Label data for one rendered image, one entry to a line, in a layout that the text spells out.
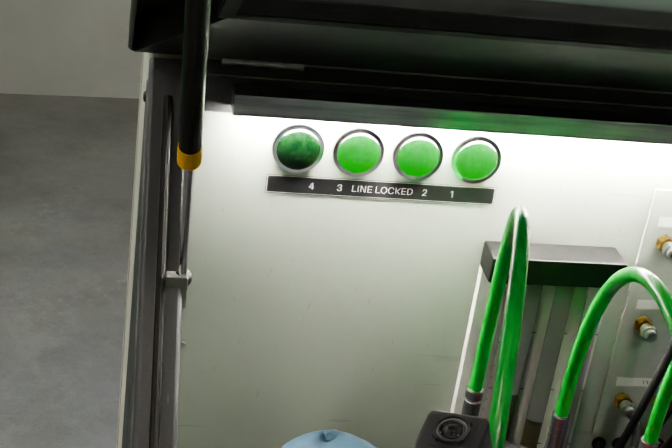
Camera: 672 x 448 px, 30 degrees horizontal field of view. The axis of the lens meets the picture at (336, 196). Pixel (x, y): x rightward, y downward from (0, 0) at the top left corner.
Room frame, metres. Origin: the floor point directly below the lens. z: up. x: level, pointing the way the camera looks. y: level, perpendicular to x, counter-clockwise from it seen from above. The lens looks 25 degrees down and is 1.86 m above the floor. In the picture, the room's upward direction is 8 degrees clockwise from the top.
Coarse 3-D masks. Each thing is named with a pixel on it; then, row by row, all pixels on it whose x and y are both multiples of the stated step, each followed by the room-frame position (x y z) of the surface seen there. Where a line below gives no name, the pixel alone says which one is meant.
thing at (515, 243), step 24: (528, 216) 0.94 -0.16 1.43; (504, 240) 1.04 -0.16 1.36; (528, 240) 0.90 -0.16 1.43; (504, 264) 1.05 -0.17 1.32; (504, 288) 1.07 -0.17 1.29; (504, 312) 0.82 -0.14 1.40; (480, 336) 1.08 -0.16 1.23; (504, 336) 0.80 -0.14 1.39; (480, 360) 1.08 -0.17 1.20; (504, 360) 0.78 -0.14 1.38; (480, 384) 1.08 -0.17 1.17; (504, 384) 0.77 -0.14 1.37; (504, 408) 0.76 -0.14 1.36; (504, 432) 0.75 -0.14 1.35
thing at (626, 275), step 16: (624, 272) 0.99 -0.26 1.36; (640, 272) 0.97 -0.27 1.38; (608, 288) 1.02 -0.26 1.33; (656, 288) 0.93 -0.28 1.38; (592, 304) 1.04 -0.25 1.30; (592, 320) 1.04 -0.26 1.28; (592, 336) 1.05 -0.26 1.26; (576, 352) 1.05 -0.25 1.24; (576, 368) 1.05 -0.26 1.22; (576, 384) 1.06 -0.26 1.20; (560, 400) 1.06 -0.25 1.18; (560, 416) 1.06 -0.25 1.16; (560, 432) 1.05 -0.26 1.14
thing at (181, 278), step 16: (192, 0) 0.81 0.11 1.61; (208, 0) 0.82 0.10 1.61; (192, 16) 0.82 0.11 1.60; (208, 16) 0.82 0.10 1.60; (192, 32) 0.82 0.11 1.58; (208, 32) 0.83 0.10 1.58; (192, 48) 0.83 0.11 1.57; (192, 64) 0.84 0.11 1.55; (192, 80) 0.84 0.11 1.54; (192, 96) 0.85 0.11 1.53; (192, 112) 0.86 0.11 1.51; (192, 128) 0.87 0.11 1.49; (192, 144) 0.87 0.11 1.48; (192, 160) 0.88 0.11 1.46; (192, 176) 0.90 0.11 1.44; (176, 272) 0.96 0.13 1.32
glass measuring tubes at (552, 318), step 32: (544, 256) 1.15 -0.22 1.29; (576, 256) 1.16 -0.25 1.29; (608, 256) 1.17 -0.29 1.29; (480, 288) 1.16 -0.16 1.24; (544, 288) 1.17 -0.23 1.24; (576, 288) 1.18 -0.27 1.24; (480, 320) 1.16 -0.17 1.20; (544, 320) 1.17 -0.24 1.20; (576, 320) 1.18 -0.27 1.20; (544, 352) 1.15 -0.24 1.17; (544, 384) 1.15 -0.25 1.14; (480, 416) 1.14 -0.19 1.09; (512, 416) 1.15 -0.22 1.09; (544, 416) 1.18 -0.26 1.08; (576, 416) 1.18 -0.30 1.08
